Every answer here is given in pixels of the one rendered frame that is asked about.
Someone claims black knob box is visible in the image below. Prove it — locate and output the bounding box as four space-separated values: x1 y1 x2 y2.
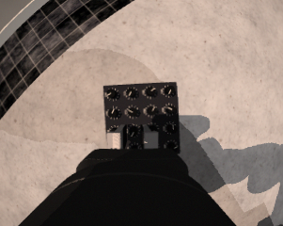
103 82 181 154

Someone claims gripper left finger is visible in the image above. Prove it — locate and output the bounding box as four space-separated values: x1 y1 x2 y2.
107 124 127 149

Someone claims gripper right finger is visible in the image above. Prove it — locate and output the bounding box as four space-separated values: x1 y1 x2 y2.
140 124 158 149

